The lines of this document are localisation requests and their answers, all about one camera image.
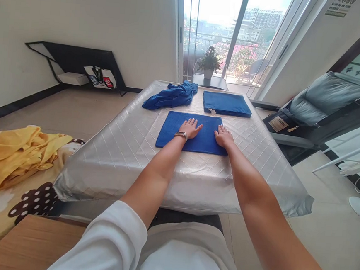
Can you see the silver quilted table cover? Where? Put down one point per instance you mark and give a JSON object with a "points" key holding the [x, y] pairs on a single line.
{"points": [[119, 155]]}

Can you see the heap of crumpled blue towels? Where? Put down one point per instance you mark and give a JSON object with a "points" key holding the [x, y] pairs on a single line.
{"points": [[170, 96]]}

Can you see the person's right index finger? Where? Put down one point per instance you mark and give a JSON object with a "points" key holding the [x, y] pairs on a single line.
{"points": [[220, 129]]}

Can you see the person's right hand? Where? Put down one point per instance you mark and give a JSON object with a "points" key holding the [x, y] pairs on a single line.
{"points": [[225, 138]]}

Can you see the sliding glass balcony door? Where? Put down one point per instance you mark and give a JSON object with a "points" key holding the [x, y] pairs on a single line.
{"points": [[238, 24]]}

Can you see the person's right thumb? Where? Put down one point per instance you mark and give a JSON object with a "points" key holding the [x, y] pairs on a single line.
{"points": [[216, 133]]}

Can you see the person's left ring finger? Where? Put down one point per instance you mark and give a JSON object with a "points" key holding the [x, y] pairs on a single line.
{"points": [[190, 123]]}

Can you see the wicker balcony chair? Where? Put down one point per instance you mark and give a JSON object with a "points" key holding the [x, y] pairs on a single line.
{"points": [[255, 70]]}

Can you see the person's left hand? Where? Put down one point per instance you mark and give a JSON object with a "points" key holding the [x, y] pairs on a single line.
{"points": [[191, 130]]}

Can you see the person's left index finger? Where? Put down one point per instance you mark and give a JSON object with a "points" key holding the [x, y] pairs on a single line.
{"points": [[196, 124]]}

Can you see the stack of folded blue towels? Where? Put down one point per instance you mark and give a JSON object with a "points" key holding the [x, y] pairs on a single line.
{"points": [[226, 103]]}

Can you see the black metal frame shelf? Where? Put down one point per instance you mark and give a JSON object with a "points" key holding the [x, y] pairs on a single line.
{"points": [[77, 53]]}

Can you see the person's left little finger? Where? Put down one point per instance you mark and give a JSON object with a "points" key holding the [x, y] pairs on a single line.
{"points": [[186, 125]]}

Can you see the person's body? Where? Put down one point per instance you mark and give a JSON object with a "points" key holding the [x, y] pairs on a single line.
{"points": [[189, 257]]}

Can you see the grey massage chair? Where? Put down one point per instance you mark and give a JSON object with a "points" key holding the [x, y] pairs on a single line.
{"points": [[322, 102]]}

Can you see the white metal rack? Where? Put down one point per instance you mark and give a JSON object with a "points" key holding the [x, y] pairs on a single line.
{"points": [[349, 161]]}

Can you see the person's left middle finger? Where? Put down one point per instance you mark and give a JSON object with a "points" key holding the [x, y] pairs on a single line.
{"points": [[193, 123]]}

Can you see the blue towel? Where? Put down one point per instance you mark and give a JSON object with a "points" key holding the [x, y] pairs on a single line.
{"points": [[175, 131]]}

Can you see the white flat box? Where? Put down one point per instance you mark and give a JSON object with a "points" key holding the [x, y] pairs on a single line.
{"points": [[72, 78]]}

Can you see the person's right middle finger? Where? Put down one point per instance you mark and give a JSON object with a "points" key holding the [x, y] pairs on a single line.
{"points": [[223, 130]]}

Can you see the wall poster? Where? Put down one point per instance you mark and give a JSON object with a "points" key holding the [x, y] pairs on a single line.
{"points": [[339, 7]]}

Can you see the printed shopping bag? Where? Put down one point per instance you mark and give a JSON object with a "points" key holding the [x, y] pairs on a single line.
{"points": [[101, 78]]}

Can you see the pile of yellow cloths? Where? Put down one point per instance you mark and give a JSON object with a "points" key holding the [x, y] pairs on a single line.
{"points": [[13, 153]]}

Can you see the wooden board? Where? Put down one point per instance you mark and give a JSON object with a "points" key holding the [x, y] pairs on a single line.
{"points": [[31, 245]]}

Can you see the polka dot bed sheet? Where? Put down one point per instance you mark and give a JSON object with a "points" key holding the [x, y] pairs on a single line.
{"points": [[34, 201]]}

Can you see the person's left thumb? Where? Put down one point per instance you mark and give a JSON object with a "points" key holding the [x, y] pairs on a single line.
{"points": [[200, 128]]}

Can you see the potted plant in white pot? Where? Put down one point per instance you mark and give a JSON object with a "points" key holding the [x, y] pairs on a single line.
{"points": [[209, 62]]}

